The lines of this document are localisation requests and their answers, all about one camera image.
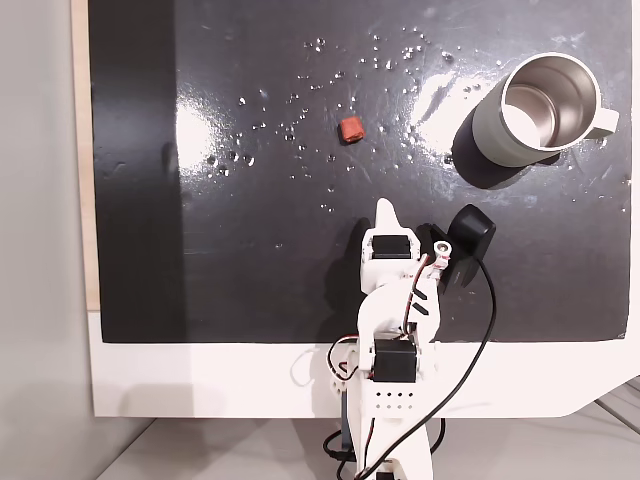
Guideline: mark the red cube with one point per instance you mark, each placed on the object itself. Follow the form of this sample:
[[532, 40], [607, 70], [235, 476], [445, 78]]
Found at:
[[351, 131]]

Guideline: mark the pale green steel mug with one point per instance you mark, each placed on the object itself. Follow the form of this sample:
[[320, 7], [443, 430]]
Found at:
[[492, 135]]

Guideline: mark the black glossy mat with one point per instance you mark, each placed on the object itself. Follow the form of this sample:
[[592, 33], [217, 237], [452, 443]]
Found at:
[[250, 250]]

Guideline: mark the black camera box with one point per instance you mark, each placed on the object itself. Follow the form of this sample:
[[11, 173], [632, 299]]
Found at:
[[467, 230]]

